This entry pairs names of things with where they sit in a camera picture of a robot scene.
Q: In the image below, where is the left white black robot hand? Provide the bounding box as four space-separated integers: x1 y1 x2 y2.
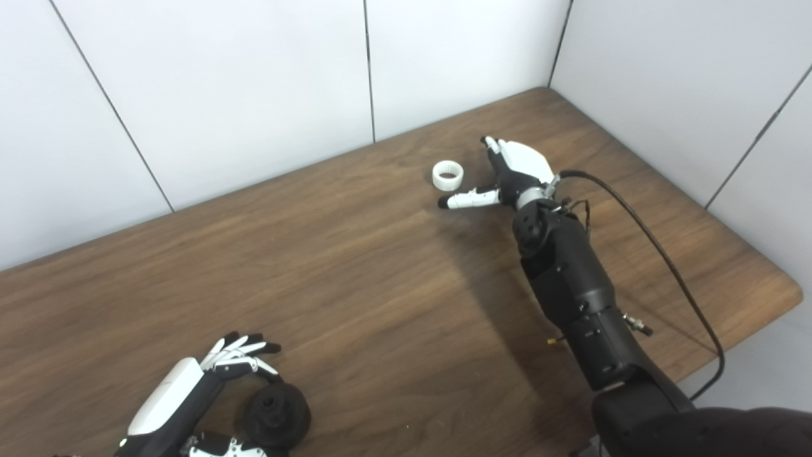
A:
114 331 283 457

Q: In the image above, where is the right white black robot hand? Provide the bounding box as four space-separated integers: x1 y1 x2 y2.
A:
438 136 560 210

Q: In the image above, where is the round black part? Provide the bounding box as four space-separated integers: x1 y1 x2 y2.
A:
244 383 312 450

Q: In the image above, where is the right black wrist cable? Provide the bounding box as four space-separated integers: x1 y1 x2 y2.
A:
560 169 726 402

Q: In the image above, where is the white ring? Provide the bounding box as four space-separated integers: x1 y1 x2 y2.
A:
433 160 464 192

